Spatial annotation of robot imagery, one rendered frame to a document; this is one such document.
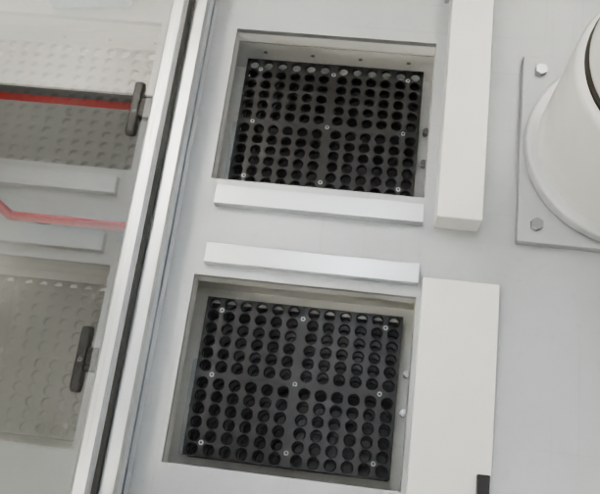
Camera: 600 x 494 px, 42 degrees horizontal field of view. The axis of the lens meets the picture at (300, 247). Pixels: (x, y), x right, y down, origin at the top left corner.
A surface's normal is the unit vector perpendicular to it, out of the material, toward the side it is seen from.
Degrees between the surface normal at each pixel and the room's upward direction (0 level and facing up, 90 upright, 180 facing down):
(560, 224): 0
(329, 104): 0
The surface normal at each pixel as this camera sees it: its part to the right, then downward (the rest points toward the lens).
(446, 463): -0.05, -0.33
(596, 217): -0.49, 0.83
